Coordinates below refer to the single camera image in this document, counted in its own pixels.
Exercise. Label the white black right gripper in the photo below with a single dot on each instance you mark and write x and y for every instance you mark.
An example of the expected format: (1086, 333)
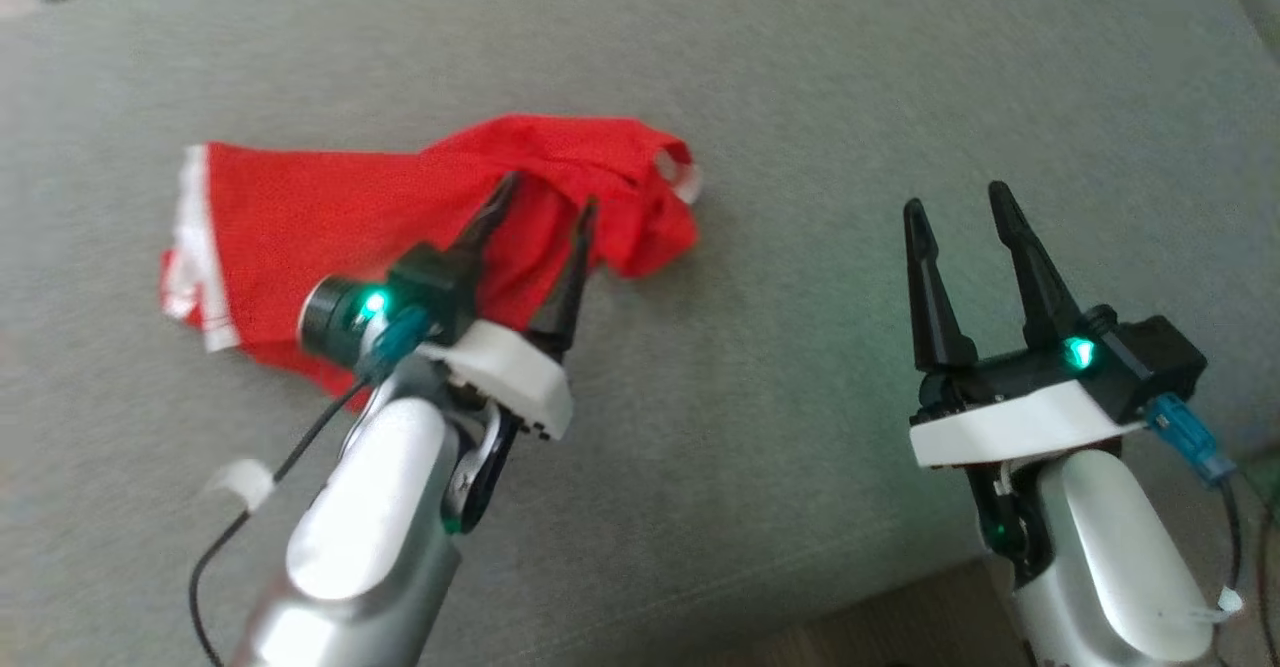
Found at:
(1010, 427)

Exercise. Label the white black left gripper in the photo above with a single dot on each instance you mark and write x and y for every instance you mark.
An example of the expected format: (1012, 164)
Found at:
(510, 372)

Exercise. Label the red garment with white band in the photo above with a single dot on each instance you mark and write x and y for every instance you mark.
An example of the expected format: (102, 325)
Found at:
(300, 217)

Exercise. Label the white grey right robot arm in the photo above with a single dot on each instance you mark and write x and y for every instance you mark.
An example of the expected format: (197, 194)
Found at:
(1110, 547)

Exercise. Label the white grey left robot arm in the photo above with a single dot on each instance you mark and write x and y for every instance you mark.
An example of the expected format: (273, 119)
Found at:
(370, 507)

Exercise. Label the grey fabric sofa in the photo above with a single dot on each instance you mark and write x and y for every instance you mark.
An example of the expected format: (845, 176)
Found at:
(800, 97)

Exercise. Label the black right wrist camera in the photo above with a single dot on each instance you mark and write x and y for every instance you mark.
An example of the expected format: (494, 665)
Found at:
(1150, 357)

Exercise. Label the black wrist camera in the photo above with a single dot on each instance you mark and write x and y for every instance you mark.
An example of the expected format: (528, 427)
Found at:
(1150, 357)
(335, 322)

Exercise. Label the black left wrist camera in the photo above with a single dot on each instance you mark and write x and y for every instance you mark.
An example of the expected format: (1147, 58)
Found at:
(335, 322)

